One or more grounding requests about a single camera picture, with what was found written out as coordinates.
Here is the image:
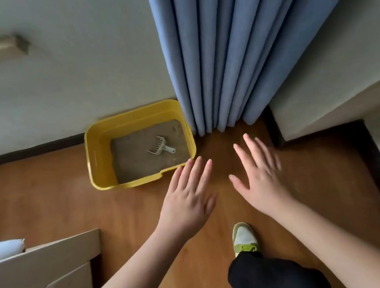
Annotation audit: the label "person's right hand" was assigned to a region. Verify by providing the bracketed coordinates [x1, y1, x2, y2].
[224, 129, 296, 221]

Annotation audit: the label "person's left hand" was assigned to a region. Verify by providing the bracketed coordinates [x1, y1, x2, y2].
[149, 155, 222, 244]

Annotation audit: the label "pale blue litter scoop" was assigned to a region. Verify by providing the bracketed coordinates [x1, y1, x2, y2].
[145, 134, 177, 158]

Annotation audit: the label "yellow litter box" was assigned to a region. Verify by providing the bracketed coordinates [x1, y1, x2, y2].
[80, 97, 201, 194]

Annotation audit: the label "person's right forearm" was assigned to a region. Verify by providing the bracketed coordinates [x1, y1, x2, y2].
[268, 189, 380, 288]

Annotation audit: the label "person's left forearm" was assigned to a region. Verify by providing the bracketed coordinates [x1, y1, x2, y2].
[59, 224, 193, 288]

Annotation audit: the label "person's right white-green shoe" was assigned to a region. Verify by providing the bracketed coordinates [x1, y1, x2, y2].
[230, 220, 260, 258]

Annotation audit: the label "black trousers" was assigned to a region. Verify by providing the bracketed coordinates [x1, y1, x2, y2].
[224, 242, 334, 288]

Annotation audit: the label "blue pleated curtain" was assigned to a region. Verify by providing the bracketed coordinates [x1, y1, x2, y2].
[144, 0, 380, 142]

